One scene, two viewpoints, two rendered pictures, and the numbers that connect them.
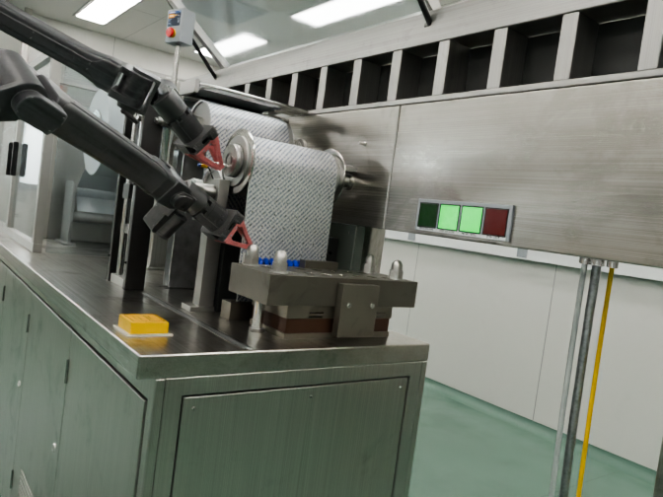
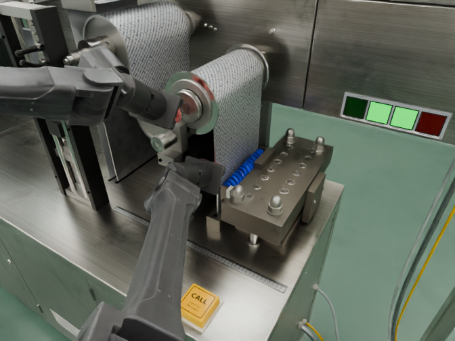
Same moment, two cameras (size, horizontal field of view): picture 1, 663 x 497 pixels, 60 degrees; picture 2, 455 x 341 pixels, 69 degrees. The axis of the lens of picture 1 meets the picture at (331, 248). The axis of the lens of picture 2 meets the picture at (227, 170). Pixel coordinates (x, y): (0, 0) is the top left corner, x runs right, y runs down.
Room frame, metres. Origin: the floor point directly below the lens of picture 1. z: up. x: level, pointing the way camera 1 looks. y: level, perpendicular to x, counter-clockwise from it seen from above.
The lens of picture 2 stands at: (0.63, 0.42, 1.57)
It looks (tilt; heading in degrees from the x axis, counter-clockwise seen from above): 36 degrees down; 338
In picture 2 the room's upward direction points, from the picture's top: straight up
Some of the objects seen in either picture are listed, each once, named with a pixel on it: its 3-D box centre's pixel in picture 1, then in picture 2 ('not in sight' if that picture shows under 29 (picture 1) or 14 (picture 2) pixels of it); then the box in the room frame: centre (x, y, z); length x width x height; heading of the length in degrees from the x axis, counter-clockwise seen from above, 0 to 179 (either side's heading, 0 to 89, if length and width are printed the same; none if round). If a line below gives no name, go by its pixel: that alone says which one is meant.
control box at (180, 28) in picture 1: (178, 27); not in sight; (1.76, 0.55, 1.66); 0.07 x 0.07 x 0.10; 55
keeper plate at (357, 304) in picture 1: (356, 310); (314, 197); (1.20, -0.07, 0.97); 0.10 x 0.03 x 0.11; 128
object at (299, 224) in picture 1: (288, 231); (239, 142); (1.34, 0.10, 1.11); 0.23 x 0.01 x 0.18; 128
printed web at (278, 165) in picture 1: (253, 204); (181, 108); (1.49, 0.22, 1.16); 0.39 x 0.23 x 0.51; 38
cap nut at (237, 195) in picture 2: (252, 254); (237, 192); (1.20, 0.16, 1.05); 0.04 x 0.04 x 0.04
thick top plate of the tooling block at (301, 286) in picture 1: (327, 285); (282, 179); (1.27, 0.00, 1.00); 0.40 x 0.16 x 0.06; 128
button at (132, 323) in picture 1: (143, 323); (197, 304); (1.04, 0.32, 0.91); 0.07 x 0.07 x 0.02; 38
